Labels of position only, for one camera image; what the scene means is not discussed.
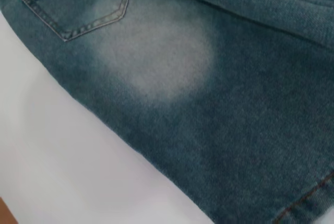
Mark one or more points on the blue denim shorts with cartoon patch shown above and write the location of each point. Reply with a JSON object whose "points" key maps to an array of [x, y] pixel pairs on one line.
{"points": [[208, 104]]}

